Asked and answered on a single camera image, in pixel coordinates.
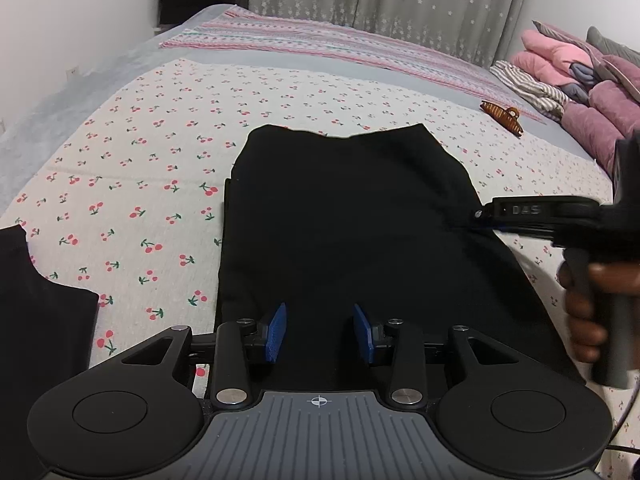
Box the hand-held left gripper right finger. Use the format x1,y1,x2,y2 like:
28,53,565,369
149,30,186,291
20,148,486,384
352,302,521,407

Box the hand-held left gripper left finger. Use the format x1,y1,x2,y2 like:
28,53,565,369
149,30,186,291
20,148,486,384
122,302,288,407

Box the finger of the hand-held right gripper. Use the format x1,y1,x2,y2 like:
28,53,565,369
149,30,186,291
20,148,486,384
470,224,558,245
470,196,602,227

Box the black pants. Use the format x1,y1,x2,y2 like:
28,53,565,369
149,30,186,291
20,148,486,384
214,122,586,396

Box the person's right hand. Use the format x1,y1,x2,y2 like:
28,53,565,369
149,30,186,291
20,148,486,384
556,260,640,363

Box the mauve velvet quilt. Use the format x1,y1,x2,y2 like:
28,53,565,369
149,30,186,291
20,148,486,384
560,55,640,186

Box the brown hair claw clip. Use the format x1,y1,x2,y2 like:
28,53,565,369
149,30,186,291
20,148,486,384
479,101,522,137

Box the grey white striped garment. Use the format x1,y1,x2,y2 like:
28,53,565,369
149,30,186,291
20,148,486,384
490,60,571,121

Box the grey blue garment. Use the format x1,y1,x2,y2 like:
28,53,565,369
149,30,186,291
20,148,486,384
562,62,598,103

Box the grey pillow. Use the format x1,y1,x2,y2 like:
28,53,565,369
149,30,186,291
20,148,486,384
586,26,640,58

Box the cherry print bed sheet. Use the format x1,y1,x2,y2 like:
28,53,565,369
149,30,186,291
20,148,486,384
0,57,640,480

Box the folded black garment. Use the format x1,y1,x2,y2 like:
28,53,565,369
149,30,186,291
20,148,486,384
0,225,100,480

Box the grey star print curtain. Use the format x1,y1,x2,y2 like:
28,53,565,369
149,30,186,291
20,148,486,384
247,0,533,68

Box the pink striped blanket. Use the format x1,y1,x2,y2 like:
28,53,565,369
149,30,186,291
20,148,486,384
159,6,546,123

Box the grey bed cover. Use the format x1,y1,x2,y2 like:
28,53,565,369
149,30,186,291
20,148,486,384
0,4,601,206

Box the black cable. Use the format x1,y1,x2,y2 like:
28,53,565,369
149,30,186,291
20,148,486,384
606,375,640,456

